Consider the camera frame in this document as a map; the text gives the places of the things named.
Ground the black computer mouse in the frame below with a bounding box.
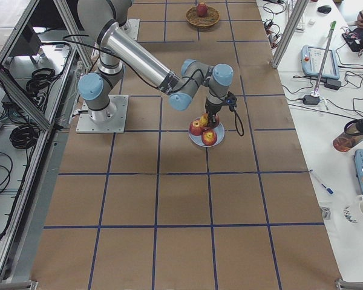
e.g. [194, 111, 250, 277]
[317, 5, 332, 14]

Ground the woven wicker basket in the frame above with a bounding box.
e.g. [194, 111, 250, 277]
[186, 6, 220, 28]

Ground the red apple in basket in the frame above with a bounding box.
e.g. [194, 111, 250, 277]
[196, 2, 208, 17]

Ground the blue white pen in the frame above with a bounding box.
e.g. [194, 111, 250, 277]
[309, 169, 334, 195]

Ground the metal rod green tip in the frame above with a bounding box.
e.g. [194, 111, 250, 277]
[310, 21, 336, 98]

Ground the red apple on plate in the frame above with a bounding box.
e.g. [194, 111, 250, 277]
[201, 129, 217, 146]
[214, 114, 220, 127]
[189, 119, 203, 136]

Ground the coiled black cable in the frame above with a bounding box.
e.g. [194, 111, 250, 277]
[9, 122, 39, 151]

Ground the aluminium frame post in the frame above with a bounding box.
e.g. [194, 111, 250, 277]
[270, 0, 308, 69]

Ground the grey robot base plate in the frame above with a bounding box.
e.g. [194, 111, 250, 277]
[76, 95, 129, 134]

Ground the red yellow streaked apple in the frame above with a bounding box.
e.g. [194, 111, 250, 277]
[199, 114, 209, 127]

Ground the black power adapter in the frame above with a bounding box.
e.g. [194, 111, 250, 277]
[302, 94, 320, 106]

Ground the brown drink bottle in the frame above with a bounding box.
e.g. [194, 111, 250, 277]
[333, 118, 363, 152]

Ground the light blue plate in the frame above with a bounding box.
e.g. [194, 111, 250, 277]
[189, 122, 224, 147]

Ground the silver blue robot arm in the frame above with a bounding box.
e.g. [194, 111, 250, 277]
[77, 1, 237, 127]

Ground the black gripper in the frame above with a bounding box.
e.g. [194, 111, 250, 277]
[204, 101, 221, 127]

